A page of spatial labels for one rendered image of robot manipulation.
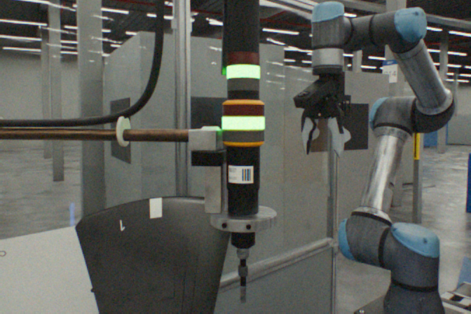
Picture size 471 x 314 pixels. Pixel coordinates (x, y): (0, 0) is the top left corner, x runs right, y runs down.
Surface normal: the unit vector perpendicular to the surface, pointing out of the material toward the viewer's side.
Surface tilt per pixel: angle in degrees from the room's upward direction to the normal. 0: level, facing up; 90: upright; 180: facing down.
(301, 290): 90
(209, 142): 90
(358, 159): 90
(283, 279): 90
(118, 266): 54
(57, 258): 50
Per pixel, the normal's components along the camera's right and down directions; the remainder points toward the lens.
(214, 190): -0.21, 0.05
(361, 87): 0.47, 0.04
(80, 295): 0.52, -0.62
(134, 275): -0.15, -0.56
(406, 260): -0.70, 0.04
